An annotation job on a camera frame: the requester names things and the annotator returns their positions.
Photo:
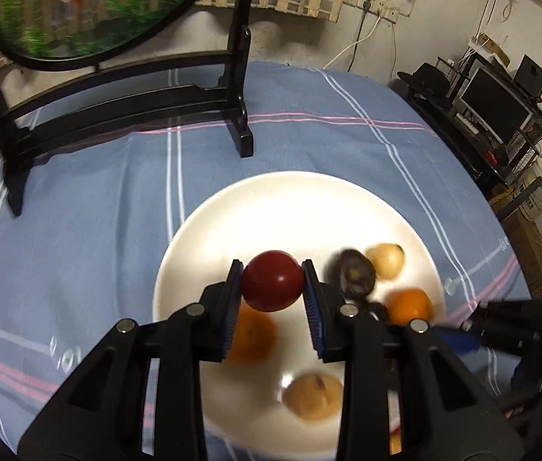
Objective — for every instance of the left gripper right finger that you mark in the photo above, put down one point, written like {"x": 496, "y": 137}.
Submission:
{"x": 403, "y": 376}

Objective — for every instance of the black speaker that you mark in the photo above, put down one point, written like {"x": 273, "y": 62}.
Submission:
{"x": 528, "y": 77}

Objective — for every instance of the white round plate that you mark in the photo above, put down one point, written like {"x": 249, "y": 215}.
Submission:
{"x": 310, "y": 216}

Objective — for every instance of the red cherry tomato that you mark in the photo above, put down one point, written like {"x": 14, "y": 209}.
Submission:
{"x": 272, "y": 281}

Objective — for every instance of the yellow orange tomato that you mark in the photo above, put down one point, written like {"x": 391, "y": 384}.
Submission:
{"x": 395, "y": 441}

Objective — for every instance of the computer monitor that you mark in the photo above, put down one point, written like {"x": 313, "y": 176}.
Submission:
{"x": 494, "y": 105}

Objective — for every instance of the pale cream round fruit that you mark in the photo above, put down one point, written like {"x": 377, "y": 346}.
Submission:
{"x": 387, "y": 259}

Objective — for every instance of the large dark mangosteen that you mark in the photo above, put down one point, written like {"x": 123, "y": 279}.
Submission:
{"x": 352, "y": 272}

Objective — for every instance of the blue striped tablecloth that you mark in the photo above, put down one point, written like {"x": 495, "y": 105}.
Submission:
{"x": 96, "y": 223}

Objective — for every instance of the wall power strip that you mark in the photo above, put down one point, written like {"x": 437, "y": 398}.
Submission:
{"x": 384, "y": 9}

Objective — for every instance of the orange tangerine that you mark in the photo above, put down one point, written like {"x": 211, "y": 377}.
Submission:
{"x": 254, "y": 338}
{"x": 405, "y": 305}

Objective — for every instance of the round painted screen on stand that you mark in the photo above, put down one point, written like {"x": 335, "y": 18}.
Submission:
{"x": 22, "y": 147}

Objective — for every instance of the beige striped round fruit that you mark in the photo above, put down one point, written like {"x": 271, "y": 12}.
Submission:
{"x": 314, "y": 397}

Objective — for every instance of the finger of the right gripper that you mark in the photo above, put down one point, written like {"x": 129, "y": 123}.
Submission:
{"x": 458, "y": 340}
{"x": 507, "y": 315}

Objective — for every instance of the black hat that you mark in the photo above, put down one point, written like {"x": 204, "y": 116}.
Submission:
{"x": 426, "y": 81}

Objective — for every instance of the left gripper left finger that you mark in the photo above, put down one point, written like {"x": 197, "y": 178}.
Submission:
{"x": 137, "y": 394}

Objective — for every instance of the small dark plum isolated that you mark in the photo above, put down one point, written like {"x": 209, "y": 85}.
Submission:
{"x": 378, "y": 311}

